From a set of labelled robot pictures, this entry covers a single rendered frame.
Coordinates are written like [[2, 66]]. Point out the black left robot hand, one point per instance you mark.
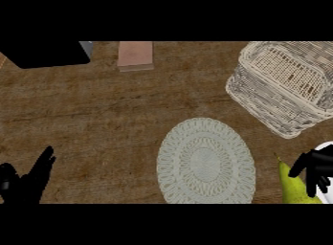
[[27, 185]]

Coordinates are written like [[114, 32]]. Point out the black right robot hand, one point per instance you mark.
[[323, 161]]

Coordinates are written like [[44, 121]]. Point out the green pear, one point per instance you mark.
[[294, 188]]

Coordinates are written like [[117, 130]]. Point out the white wicker basket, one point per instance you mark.
[[289, 86]]

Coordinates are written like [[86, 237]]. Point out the round white lace placemat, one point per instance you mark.
[[207, 161]]

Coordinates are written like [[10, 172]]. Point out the black flat appliance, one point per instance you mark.
[[40, 52]]

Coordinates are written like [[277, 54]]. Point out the grey flat panel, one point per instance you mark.
[[86, 48]]

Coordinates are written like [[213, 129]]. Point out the pink rectangular block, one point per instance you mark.
[[136, 55]]

